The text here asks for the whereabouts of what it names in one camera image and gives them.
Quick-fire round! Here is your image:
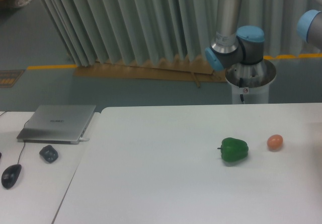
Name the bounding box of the pale green folding curtain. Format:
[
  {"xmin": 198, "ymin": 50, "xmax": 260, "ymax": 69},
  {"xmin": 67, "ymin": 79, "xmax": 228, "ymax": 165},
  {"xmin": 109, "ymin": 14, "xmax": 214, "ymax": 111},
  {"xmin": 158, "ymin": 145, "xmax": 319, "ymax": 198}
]
[{"xmin": 41, "ymin": 0, "xmax": 321, "ymax": 66}]

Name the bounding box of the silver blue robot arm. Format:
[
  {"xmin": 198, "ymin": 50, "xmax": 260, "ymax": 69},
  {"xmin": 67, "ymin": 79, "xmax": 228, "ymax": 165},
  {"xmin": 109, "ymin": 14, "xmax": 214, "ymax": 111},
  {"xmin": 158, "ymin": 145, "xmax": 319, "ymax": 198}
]
[{"xmin": 205, "ymin": 0, "xmax": 321, "ymax": 88}]

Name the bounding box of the black mouse cable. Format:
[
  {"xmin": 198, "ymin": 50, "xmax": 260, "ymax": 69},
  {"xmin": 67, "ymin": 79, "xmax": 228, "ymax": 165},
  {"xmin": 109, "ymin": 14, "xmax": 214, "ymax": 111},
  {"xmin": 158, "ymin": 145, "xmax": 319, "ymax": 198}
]
[{"xmin": 0, "ymin": 110, "xmax": 34, "ymax": 165}]

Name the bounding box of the brown egg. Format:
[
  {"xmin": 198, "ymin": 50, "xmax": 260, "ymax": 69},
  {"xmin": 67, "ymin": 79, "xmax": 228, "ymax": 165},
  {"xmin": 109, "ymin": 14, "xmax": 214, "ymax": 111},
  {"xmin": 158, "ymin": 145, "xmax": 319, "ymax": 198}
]
[{"xmin": 267, "ymin": 134, "xmax": 283, "ymax": 151}]

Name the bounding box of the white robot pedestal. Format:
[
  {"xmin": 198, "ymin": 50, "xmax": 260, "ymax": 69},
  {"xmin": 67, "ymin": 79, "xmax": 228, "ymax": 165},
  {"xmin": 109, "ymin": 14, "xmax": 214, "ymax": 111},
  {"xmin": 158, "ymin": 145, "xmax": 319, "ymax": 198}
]
[{"xmin": 225, "ymin": 78, "xmax": 275, "ymax": 104}]

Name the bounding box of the silver closed laptop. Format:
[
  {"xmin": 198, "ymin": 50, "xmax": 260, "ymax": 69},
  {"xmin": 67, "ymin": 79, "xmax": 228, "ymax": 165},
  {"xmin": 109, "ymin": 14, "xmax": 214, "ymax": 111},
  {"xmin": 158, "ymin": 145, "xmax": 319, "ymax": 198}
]
[{"xmin": 17, "ymin": 105, "xmax": 96, "ymax": 144}]

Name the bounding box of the white usb plug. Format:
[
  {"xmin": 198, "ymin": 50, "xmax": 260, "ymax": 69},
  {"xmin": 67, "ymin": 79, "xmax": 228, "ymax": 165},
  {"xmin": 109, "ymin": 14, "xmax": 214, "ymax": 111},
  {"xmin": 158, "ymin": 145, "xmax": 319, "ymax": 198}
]
[{"xmin": 79, "ymin": 138, "xmax": 90, "ymax": 142}]

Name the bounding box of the black computer mouse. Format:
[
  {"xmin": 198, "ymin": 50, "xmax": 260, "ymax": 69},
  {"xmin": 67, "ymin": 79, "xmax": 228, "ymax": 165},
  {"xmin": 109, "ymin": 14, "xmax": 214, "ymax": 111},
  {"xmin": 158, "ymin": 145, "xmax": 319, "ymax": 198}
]
[{"xmin": 1, "ymin": 164, "xmax": 22, "ymax": 189}]

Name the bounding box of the green bell pepper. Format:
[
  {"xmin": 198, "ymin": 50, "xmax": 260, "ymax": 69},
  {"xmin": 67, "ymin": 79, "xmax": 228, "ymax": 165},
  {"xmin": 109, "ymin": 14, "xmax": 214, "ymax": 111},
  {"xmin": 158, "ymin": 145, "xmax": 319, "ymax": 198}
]
[{"xmin": 217, "ymin": 137, "xmax": 249, "ymax": 163}]

